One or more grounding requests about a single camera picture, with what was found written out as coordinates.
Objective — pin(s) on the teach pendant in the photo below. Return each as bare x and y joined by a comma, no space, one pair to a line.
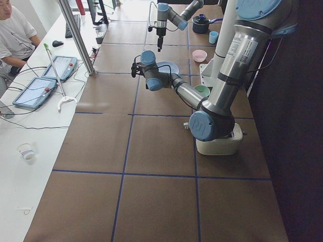
35,93
65,66

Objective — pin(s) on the teach pendant far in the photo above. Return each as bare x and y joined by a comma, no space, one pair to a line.
65,66

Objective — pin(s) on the light blue cup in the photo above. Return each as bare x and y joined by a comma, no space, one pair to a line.
213,37

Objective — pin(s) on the blue plate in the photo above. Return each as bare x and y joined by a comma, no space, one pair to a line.
167,67

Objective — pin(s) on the black monitor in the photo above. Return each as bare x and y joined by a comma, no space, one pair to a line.
97,12

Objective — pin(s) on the white mounting pole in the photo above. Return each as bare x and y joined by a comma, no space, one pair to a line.
209,72

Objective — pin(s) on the cream toaster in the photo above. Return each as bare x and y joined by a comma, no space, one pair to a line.
222,146

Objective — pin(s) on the dark blue saucepan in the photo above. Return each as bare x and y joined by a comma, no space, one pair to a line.
201,23

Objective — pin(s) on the reacher grabber tool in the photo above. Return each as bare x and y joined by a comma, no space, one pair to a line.
64,98

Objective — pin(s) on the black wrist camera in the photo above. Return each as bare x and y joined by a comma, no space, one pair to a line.
136,68

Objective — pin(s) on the teach pendant near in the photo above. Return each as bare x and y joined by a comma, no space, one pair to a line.
35,93

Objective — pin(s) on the aluminium frame post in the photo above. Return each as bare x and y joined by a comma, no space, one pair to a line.
68,15

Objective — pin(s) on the black computer mouse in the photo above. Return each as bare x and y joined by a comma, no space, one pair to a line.
57,43

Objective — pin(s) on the seated person white shirt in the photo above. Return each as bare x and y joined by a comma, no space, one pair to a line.
18,39

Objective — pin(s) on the green bowl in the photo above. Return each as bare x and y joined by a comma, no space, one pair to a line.
203,90

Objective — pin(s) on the paper cup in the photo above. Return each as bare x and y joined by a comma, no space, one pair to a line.
27,153

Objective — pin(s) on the pink bowl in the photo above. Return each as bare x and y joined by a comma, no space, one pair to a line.
199,55

